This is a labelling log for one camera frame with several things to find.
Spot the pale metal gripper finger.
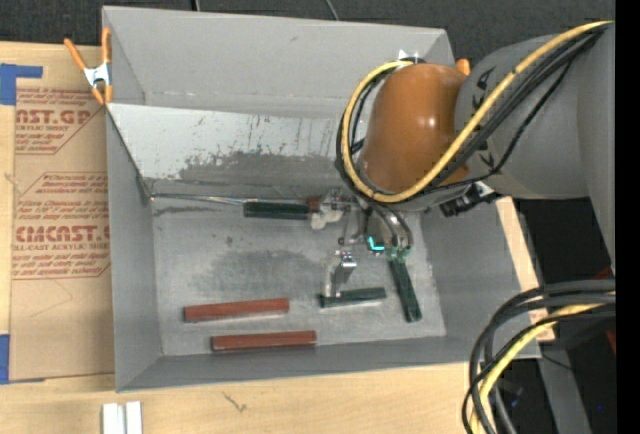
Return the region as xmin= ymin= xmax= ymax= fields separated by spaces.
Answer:
xmin=310 ymin=190 xmax=348 ymax=230
xmin=324 ymin=248 xmax=359 ymax=299

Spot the dark green flat block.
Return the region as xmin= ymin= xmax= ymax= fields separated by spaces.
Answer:
xmin=318 ymin=286 xmax=388 ymax=310
xmin=387 ymin=255 xmax=423 ymax=324
xmin=242 ymin=200 xmax=313 ymax=223

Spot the grey metal bin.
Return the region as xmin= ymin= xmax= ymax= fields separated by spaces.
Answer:
xmin=101 ymin=5 xmax=544 ymax=394

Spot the red-brown flat block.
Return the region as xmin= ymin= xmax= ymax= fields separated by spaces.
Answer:
xmin=209 ymin=329 xmax=319 ymax=354
xmin=182 ymin=297 xmax=292 ymax=325

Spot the brown cardboard board red print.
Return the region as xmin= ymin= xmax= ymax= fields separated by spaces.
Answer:
xmin=0 ymin=40 xmax=117 ymax=384

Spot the black cylinder on white bracket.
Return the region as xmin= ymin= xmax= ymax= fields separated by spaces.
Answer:
xmin=438 ymin=182 xmax=497 ymax=219

